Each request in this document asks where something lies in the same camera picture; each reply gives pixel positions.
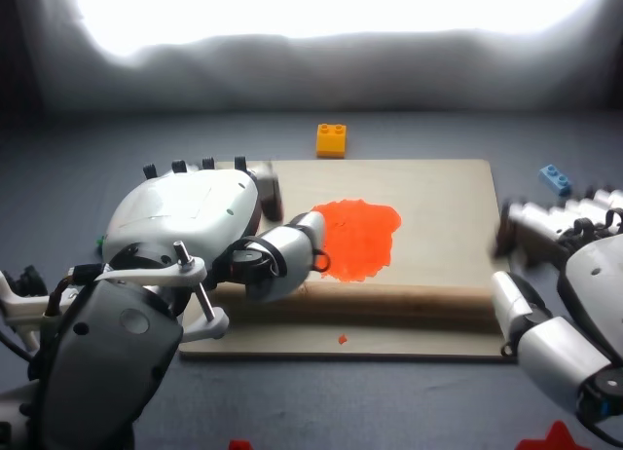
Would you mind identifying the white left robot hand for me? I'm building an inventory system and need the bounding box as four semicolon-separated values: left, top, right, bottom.
99;155;333;305

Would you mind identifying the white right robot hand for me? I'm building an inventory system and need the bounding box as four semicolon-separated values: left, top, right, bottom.
489;186;623;422

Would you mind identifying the wooden rolling pin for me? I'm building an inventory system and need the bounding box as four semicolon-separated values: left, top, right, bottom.
213;280;500;337

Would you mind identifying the blue toy brick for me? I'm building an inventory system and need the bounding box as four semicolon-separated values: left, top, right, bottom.
537;164;574;198

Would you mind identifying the red star shape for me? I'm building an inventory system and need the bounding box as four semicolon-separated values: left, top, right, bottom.
514;420;585;450

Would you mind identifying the yellow toy brick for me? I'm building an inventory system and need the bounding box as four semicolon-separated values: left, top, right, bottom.
314;123;350;159

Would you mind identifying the white backdrop sheet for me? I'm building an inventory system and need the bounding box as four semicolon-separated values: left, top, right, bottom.
0;0;623;115

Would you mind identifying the flattened orange dough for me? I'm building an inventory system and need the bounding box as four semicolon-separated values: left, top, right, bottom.
310;199;404;283

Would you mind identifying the light wooden board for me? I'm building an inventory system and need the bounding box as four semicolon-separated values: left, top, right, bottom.
178;158;517;362

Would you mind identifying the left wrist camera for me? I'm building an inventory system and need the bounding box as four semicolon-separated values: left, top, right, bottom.
0;264;62;354

